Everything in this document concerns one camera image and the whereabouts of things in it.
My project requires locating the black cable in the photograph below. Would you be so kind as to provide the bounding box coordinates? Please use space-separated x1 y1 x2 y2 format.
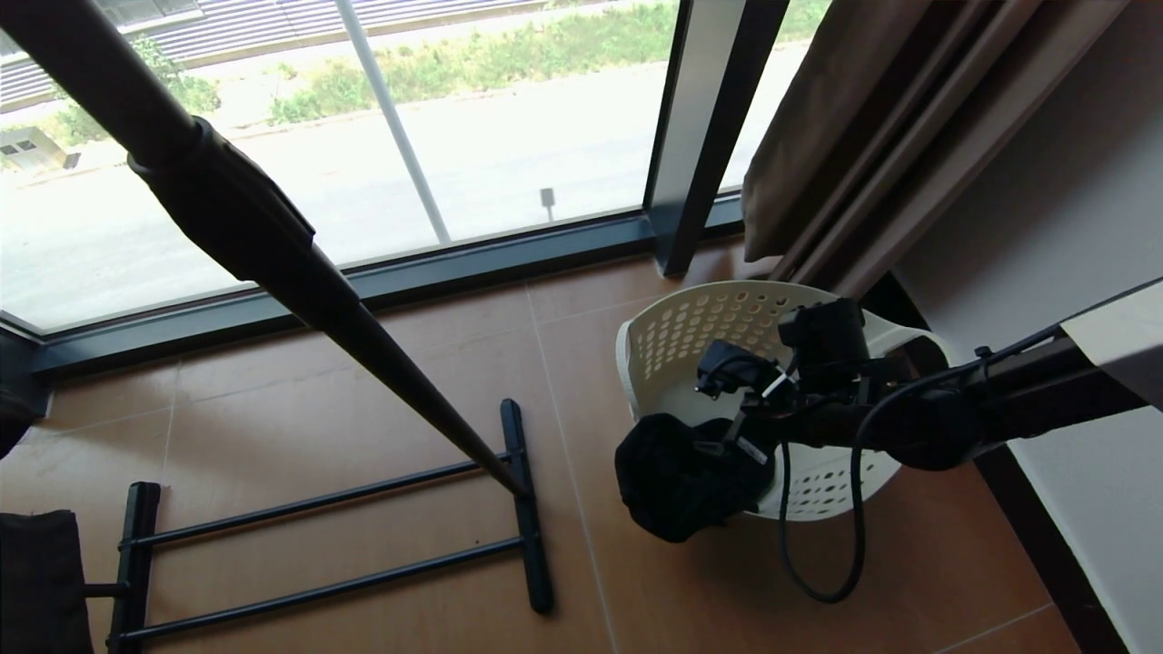
777 363 991 605

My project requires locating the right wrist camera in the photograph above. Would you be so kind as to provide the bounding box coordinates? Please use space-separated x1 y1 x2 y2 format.
695 341 784 402

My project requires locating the black clothes rack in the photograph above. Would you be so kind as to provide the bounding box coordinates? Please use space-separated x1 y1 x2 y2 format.
0 0 555 654

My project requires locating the brown curtain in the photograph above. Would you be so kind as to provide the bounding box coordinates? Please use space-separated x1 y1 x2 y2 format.
741 0 1132 301

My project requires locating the window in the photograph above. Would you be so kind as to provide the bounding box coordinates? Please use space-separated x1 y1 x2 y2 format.
0 0 832 396

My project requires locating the white laundry basket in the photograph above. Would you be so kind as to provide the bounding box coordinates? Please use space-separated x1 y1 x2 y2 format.
616 280 959 523

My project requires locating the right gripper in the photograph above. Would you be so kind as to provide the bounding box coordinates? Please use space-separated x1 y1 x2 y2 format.
722 386 860 460

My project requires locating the black garment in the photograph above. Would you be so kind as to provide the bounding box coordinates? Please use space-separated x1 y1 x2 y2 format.
0 509 96 654
614 413 778 544

